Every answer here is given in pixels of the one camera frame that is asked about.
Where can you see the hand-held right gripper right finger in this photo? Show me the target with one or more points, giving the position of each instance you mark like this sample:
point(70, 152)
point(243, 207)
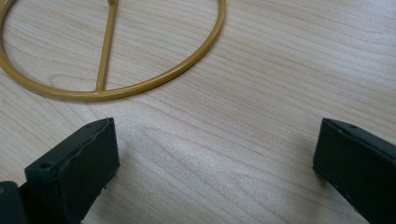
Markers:
point(361, 165)

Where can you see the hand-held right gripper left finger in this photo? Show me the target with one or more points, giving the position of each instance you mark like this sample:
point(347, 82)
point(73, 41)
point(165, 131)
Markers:
point(77, 174)

